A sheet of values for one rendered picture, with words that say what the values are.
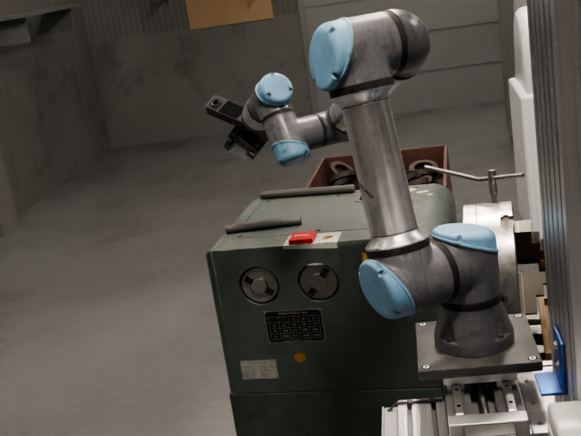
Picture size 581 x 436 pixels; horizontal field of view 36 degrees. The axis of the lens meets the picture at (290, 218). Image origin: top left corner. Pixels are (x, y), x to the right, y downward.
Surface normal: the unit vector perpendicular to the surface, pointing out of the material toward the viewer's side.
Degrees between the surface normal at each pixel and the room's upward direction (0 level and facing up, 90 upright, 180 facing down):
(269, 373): 90
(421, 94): 90
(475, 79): 90
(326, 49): 83
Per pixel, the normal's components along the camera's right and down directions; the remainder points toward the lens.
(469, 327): -0.30, 0.00
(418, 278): 0.36, -0.04
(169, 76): -0.11, 0.29
